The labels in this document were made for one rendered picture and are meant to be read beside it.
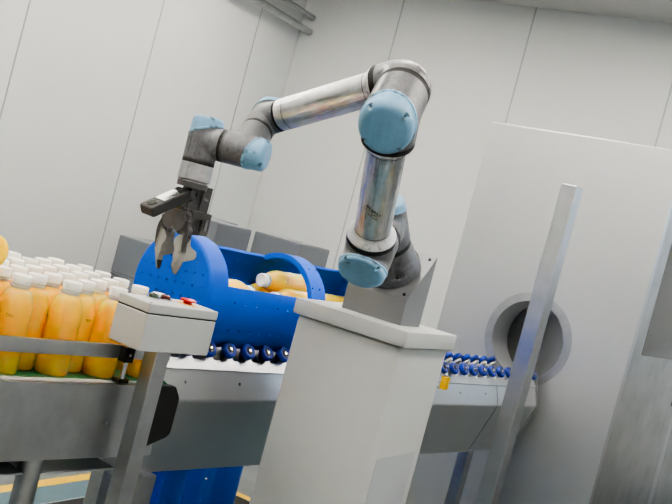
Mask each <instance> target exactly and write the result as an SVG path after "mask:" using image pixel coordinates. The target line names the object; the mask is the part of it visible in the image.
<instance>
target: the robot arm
mask: <svg viewBox="0 0 672 504"><path fill-rule="evenodd" d="M431 91H432V87H431V81H430V78H429V76H428V74H427V72H426V71H425V70H424V69H423V68H422V67H421V66H420V65H419V64H417V63H415V62H413V61H410V60H405V59H397V60H390V61H386V62H382V63H379V64H376V65H373V66H370V67H369V69H368V71H367V72H366V73H363V74H360V75H356V76H353V77H350V78H346V79H343V80H340V81H337V82H333V83H330V84H327V85H323V86H320V87H317V88H314V89H310V90H307V91H304V92H300V93H297V94H294V95H291V96H287V97H284V98H281V99H278V98H276V97H271V96H265V97H263V98H261V99H260V100H259V101H258V102H257V103H256V104H255V105H254V107H253V108H252V110H251V112H250V114H249V115H248V117H247V118H246V120H245V121H244V122H243V124H242V125H241V127H240V128H239V130H238V131H237V132H234V131H229V130H226V129H225V128H224V125H225V123H224V121H222V120H220V119H217V118H214V117H210V116H206V115H202V114H197V115H195V116H194V117H193V119H192V123H191V126H190V129H189V131H188V136H187V140H186V144H185V148H184V152H183V157H182V160H181V164H180V168H179V172H178V177H180V179H177V183H176V184H179V185H183V188H182V187H179V186H178V187H176V188H174V189H171V190H169V191H167V192H165V193H162V194H160V195H158V196H156V197H153V198H151V199H149V200H147V201H144V202H142V203H141V204H140V208H141V212H142V213H144V214H146V215H149V216H151V217H156V216H158V215H160V214H162V213H164V212H165V213H164V214H162V218H161V219H160V221H159V223H158V226H157V229H156V236H155V261H156V268H157V269H159V268H160V266H161V263H162V261H163V260H162V259H163V255H168V254H173V260H172V263H171V269H172V272H173V274H176V273H177V272H178V271H179V269H180V267H181V265H182V263H183V262H186V261H191V260H194V259H195V258H196V252H195V251H194V250H193V249H192V248H191V237H192V235H196V236H198V235H199V236H207V233H208V229H209V225H210V221H211V217H212V215H210V214H208V213H207V212H208V208H209V204H210V200H211V196H212V192H213V189H212V188H208V186H207V184H208V185H209V184H210V181H211V177H212V173H213V169H214V165H215V161H218V162H222V163H225V164H229V165H233V166H237V167H241V168H243V169H246V170H255V171H263V170H265V169H266V167H267V166H268V164H269V160H270V158H271V154H272V145H271V142H270V141H271V139H272V137H273V136H274V135H275V134H277V133H280V132H284V131H287V130H290V129H294V128H298V127H301V126H305V125H308V124H312V123H316V122H319V121H323V120H326V119H330V118H334V117H337V116H341V115H344V114H348V113H352V112H355V111H359V110H361V111H360V114H359V119H358V130H359V134H360V136H361V143H362V145H363V147H364V148H365V149H366V153H365V159H364V166H363V172H362V179H361V185H360V192H359V198H358V205H357V211H356V218H355V220H354V221H352V222H351V223H350V224H349V226H348V228H347V233H346V240H345V246H344V250H343V253H342V255H341V256H340V257H339V262H338V270H339V272H340V274H341V276H342V277H343V278H345V279H346V281H348V282H349V283H351V284H353V285H355V286H358V287H361V288H373V287H377V288H381V289H395V288H400V287H403V286H405V285H408V284H409V283H411V282H412V281H414V280H415V279H416V278H417V276H418V275H419V273H420V271H421V262H420V257H419V255H418V253H417V251H416V250H415V249H414V247H413V245H412V243H411V240H410V232H409V224H408V217H407V206H406V204H405V200H404V198H403V196H401V195H400V194H399V188H400V182H401V177H402V172H403V167H404V162H405V156H407V155H408V154H410V153H411V152H412V151H413V149H414V147H415V142H416V138H417V133H418V128H419V123H420V120H421V117H422V115H423V113H424V110H425V108H426V106H427V104H428V102H429V100H430V96H431ZM206 220H209V221H208V225H207V229H206V231H204V228H205V224H206ZM174 229H175V231H174ZM175 232H176V233H179V235H178V236H177V237H175ZM174 237H175V238H174ZM173 240H174V241H173Z"/></svg>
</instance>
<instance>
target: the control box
mask: <svg viewBox="0 0 672 504"><path fill-rule="evenodd" d="M162 302H163V303H162ZM166 302H167V303H166ZM170 303H171V304H170ZM172 303H173V304H172ZM178 304H179V305H178ZM217 316H218V312H217V311H215V310H211V309H209V308H206V307H203V306H201V305H198V304H195V303H192V305H188V304H184V303H183V300H178V299H171V300H167V299H163V298H160V297H159V298H153V297H149V296H148V295H141V294H133V293H126V292H120V294H119V298H118V303H117V307H116V310H115V314H114V318H113V322H112V326H111V330H110V333H109V338H110V339H112V340H114V341H117V342H119V343H121V344H124V345H126V346H128V347H130V348H133V349H135V350H137V351H145V352H159V353H173V354H187V355H201V356H206V355H207V353H208V350H209V346H210V342H211V338H212V334H213V331H214V327H215V322H216V320H217Z"/></svg>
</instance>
